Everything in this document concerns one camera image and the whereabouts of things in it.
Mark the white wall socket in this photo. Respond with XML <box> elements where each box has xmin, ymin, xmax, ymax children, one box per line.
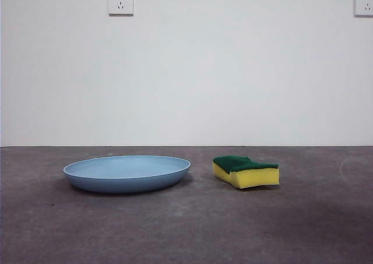
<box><xmin>107</xmin><ymin>0</ymin><xmax>135</xmax><ymax>16</ymax></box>
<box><xmin>354</xmin><ymin>0</ymin><xmax>373</xmax><ymax>17</ymax></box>

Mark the blue round plate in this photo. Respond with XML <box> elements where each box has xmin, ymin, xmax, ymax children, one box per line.
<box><xmin>62</xmin><ymin>154</ymin><xmax>193</xmax><ymax>194</ymax></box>

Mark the yellow sponge with green pad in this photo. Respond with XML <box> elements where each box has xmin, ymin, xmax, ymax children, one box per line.
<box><xmin>212</xmin><ymin>155</ymin><xmax>281</xmax><ymax>190</ymax></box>

